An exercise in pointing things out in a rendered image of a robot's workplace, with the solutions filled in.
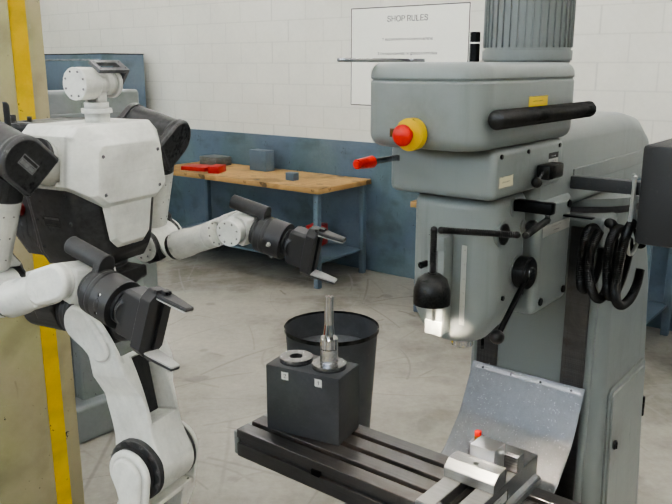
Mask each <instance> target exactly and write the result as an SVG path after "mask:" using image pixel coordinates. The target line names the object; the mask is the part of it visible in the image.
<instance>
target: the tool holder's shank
mask: <svg viewBox="0 0 672 504"><path fill-rule="evenodd" d="M323 335H325V338H326V339H332V338H333V335H335V330H334V296H332V295H325V297H324V330H323Z"/></svg>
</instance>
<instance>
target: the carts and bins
mask: <svg viewBox="0 0 672 504"><path fill-rule="evenodd" d="M377 326H378V327H377ZM378 328H379V324H378V322H377V321H375V320H374V319H372V318H370V317H368V316H366V315H362V314H358V313H353V312H346V311H334V330H335V336H337V337H338V357H340V358H343V359H344V360H345V361H347V362H352V363H357V364H359V424H360V425H362V426H365V427H368V428H370V418H371V406H372V394H373V382H374V370H375V358H376V345H377V334H378V333H379V329H378ZM323 330H324V311H318V312H310V313H305V314H301V315H298V316H295V317H293V318H291V319H289V320H288V321H287V322H286V323H285V325H284V333H285V334H286V343H287V351H288V350H305V351H308V352H310V353H312V354H313V355H317V356H320V337H321V336H323Z"/></svg>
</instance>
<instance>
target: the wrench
mask: <svg viewBox="0 0 672 504"><path fill-rule="evenodd" d="M337 61H338V62H425V59H401V58H337Z"/></svg>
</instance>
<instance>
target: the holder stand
mask: <svg viewBox="0 0 672 504"><path fill-rule="evenodd" d="M266 383H267V425H268V428H270V429H274V430H278V431H282V432H286V433H290V434H294V435H298V436H301V437H305V438H309V439H313V440H317V441H321V442H325V443H329V444H333V445H337V446H339V445H340V444H341V443H342V442H343V441H345V440H346V439H347V438H348V437H349V436H350V435H351V434H352V433H353V432H354V431H355V430H356V429H357V428H358V427H359V364H357V363H352V362H347V361H345V360H344V359H343V358H340V357H338V363H337V364H336V365H332V366H326V365H322V364H321V363H320V356H317V355H313V354H312V353H310V352H308V351H305V350H288V351H285V352H283V353H281V355H280V356H279V357H277V358H275V359H274V360H272V361H271V362H269V363H267V364H266Z"/></svg>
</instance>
